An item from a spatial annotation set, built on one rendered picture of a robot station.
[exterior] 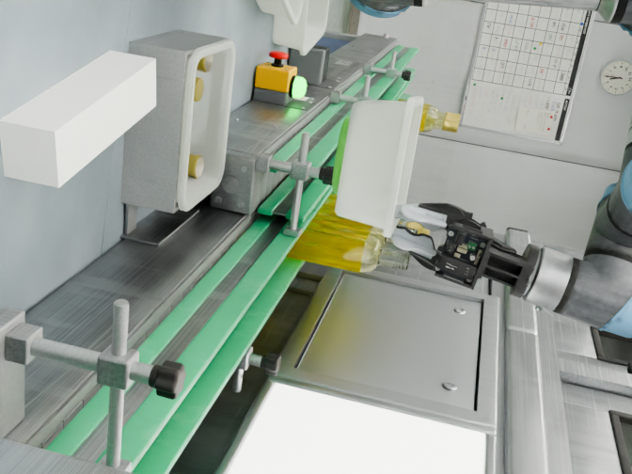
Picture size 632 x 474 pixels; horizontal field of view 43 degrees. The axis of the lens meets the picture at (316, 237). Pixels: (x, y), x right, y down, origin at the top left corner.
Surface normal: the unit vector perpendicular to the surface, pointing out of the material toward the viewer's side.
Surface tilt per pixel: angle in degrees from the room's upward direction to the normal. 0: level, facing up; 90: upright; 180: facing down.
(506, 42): 90
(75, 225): 0
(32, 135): 90
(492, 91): 90
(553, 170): 90
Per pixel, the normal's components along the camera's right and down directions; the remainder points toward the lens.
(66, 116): 0.10, -0.85
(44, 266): 0.97, 0.20
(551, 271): -0.06, -0.22
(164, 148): -0.21, 0.33
